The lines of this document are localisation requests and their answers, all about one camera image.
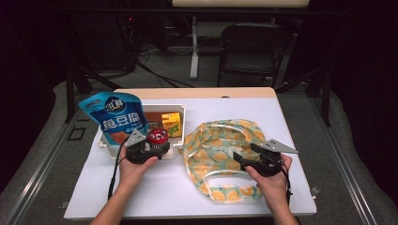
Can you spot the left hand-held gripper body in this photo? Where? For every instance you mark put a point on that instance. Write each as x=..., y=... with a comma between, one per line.
x=140, y=154

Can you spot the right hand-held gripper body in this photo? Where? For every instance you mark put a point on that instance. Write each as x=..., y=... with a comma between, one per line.
x=269, y=162

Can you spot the white plastic bin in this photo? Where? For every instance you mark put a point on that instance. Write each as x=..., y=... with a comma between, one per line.
x=175, y=146

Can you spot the yellow box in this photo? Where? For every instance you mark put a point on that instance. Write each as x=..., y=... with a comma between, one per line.
x=171, y=123

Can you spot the brown box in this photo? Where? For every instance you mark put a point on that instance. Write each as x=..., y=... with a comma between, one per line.
x=153, y=118

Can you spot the orange-print cloth bag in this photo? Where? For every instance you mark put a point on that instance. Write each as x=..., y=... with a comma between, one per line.
x=216, y=146

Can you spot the blue snack pouch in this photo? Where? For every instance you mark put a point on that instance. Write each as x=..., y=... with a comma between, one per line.
x=117, y=115

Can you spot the person's left hand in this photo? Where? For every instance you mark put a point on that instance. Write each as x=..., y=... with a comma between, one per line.
x=136, y=175

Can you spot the person's right hand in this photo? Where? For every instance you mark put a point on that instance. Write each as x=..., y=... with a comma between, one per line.
x=272, y=187

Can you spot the white table sheet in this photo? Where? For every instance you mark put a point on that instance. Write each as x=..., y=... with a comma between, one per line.
x=169, y=193

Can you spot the black metal stand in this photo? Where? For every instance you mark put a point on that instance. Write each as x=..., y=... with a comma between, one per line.
x=327, y=100
x=70, y=93

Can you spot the black folding chair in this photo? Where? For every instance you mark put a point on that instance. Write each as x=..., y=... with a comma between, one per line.
x=253, y=47

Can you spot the white desk leg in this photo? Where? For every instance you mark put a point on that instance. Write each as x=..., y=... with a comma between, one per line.
x=194, y=47

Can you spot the small metal bracket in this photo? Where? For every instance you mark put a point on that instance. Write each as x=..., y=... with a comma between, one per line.
x=315, y=190
x=63, y=205

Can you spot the aluminium frame rail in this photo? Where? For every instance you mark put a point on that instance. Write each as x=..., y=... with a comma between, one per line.
x=43, y=162
x=347, y=168

